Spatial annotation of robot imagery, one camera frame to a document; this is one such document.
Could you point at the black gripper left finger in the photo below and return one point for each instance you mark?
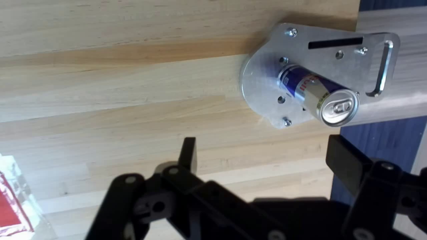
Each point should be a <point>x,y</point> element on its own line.
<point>177,208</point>

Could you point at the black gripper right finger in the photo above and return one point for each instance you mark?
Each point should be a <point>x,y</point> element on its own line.
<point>382,200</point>

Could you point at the small dark bottle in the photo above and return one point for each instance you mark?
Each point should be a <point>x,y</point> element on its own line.
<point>311,91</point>

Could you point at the white flat packet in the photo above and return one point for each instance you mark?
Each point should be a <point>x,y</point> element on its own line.
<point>267,80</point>

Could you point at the red paper marker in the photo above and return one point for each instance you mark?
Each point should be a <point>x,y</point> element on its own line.
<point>11,208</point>

